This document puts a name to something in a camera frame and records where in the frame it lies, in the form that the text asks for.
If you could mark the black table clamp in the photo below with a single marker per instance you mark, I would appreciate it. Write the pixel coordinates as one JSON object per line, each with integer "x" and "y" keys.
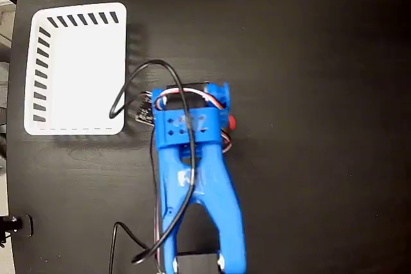
{"x": 14, "y": 224}

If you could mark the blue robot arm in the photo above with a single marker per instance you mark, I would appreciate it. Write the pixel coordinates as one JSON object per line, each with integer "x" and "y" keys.
{"x": 208, "y": 184}

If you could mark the white plastic basket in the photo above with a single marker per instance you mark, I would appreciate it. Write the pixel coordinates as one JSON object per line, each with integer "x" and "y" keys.
{"x": 86, "y": 75}

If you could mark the silver wrist camera board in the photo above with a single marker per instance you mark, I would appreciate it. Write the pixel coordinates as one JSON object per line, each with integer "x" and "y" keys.
{"x": 143, "y": 109}

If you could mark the red turtle toy bronze shell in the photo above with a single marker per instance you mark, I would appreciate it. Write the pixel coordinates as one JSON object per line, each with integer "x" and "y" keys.
{"x": 232, "y": 122}

